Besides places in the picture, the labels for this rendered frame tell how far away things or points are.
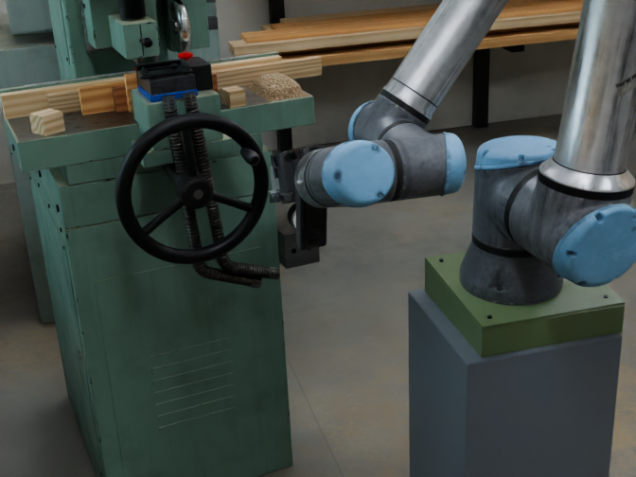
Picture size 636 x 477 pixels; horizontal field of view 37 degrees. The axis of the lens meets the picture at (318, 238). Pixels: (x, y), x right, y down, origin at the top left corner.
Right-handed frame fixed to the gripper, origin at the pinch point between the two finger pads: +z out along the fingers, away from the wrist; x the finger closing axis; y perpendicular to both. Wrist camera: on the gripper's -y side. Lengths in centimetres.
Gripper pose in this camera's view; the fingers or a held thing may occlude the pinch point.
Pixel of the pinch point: (281, 196)
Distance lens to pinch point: 164.8
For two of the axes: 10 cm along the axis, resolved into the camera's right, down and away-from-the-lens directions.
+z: -3.6, -0.1, 9.3
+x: -9.2, 1.9, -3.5
